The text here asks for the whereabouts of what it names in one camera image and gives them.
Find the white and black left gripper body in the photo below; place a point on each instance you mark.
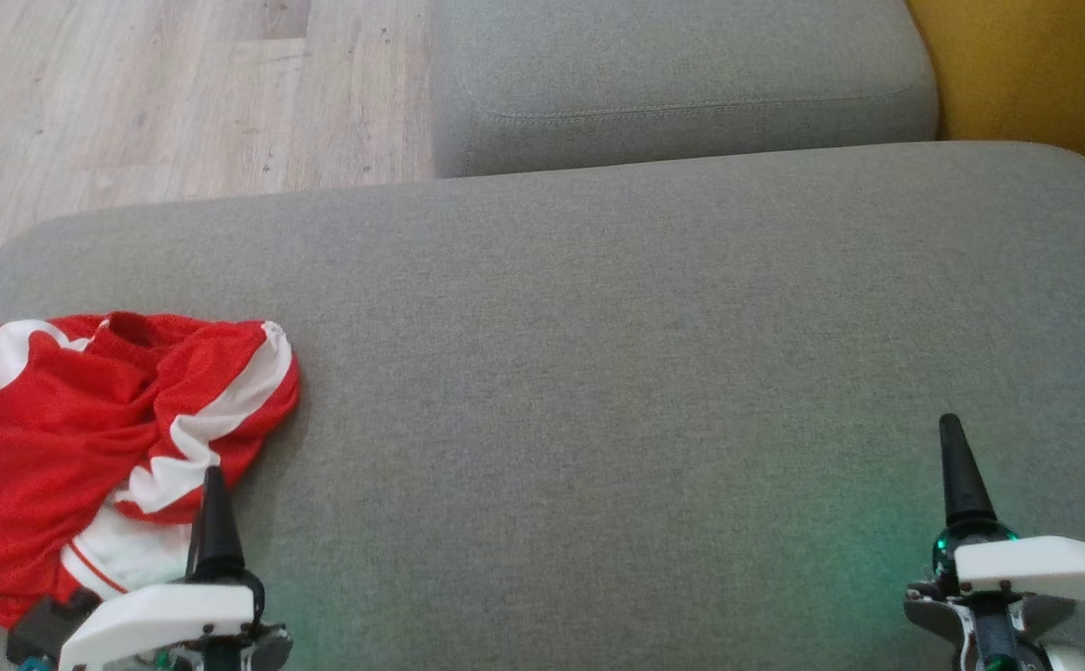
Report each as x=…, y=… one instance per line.
x=160, y=615

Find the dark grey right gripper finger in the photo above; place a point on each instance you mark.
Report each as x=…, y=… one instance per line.
x=962, y=485

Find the red jersey with white sleeves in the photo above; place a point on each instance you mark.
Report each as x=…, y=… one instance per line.
x=128, y=554

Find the mustard yellow upholstered panel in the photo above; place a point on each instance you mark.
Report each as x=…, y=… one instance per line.
x=1036, y=65

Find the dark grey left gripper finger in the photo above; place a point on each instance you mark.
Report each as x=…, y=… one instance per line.
x=215, y=531

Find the large grey sofa seat cushion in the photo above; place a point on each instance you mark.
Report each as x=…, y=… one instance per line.
x=598, y=373

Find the small grey sofa cushion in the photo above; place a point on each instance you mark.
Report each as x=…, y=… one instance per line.
x=673, y=75

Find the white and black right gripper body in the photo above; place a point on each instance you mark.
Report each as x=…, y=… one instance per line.
x=1036, y=568

